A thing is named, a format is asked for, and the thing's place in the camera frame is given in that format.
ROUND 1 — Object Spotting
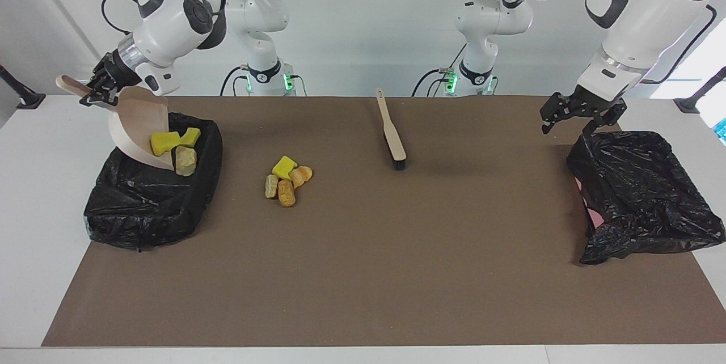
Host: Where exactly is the beige plastic dustpan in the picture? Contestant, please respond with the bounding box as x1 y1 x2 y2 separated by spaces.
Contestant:
55 75 171 171

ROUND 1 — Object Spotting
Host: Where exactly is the striped toy bread piece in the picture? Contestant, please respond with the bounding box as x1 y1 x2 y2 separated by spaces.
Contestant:
289 166 314 189
175 146 198 176

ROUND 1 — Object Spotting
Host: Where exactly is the beige hand brush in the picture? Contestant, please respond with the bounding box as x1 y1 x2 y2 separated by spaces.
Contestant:
375 88 408 171

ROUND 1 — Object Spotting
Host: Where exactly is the brown round toy bread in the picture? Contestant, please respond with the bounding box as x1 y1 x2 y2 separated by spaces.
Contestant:
277 179 297 208

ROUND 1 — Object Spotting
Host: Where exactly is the pink bin with black bag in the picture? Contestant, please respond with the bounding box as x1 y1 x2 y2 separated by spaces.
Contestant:
566 130 726 265

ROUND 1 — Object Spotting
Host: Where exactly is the rectangular bin with black bag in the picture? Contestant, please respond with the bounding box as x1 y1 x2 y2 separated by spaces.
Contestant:
83 113 223 252

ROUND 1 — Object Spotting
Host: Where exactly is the brown table mat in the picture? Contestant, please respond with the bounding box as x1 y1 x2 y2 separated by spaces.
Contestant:
41 96 726 348

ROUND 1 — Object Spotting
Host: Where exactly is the black camera stand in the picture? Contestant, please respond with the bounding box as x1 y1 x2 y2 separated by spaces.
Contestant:
674 66 726 114
0 64 47 110

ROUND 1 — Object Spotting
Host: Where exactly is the black base cable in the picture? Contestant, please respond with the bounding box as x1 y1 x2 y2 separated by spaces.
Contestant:
411 46 467 98
219 65 250 97

